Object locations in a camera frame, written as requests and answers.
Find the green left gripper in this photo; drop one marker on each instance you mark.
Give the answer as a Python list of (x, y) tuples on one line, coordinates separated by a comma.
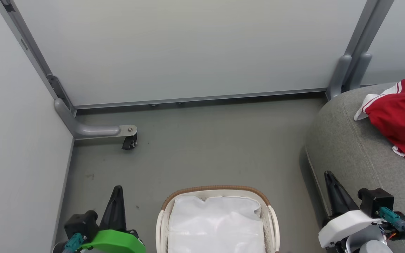
[(114, 242)]

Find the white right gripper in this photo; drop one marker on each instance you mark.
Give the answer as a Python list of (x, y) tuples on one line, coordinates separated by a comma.
[(346, 225)]

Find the red white striped garment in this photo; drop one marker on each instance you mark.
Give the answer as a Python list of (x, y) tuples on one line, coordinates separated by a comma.
[(399, 112)]

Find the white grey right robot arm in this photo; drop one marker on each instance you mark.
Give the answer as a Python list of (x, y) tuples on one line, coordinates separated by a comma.
[(367, 240)]

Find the white laundry basket brown rim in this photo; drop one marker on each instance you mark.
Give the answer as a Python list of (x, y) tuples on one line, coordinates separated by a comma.
[(274, 225)]

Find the white basket liner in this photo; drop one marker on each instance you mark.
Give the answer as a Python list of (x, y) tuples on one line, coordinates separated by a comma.
[(216, 225)]

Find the grey fabric sofa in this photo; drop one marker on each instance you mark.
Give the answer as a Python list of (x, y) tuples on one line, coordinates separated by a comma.
[(350, 140)]

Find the black caster wheel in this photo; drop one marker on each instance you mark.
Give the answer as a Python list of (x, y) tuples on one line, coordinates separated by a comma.
[(129, 142)]

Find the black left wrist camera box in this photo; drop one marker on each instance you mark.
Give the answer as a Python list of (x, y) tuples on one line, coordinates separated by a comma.
[(81, 223)]

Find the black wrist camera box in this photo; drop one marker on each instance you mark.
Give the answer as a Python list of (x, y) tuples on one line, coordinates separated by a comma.
[(81, 223), (374, 202)]

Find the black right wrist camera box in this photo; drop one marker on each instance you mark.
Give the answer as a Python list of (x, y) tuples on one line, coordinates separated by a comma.
[(374, 202)]

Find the grey partition foot bracket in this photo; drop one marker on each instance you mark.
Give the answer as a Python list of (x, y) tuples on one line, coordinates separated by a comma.
[(93, 131)]

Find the grey partition bottom rail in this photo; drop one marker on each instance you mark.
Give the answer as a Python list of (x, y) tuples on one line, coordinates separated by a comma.
[(188, 99)]

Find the grey partition post double foot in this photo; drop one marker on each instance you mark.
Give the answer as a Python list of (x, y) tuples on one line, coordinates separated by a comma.
[(357, 59)]

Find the grey partition post with hinge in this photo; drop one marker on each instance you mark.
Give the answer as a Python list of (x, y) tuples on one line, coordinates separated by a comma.
[(30, 45)]

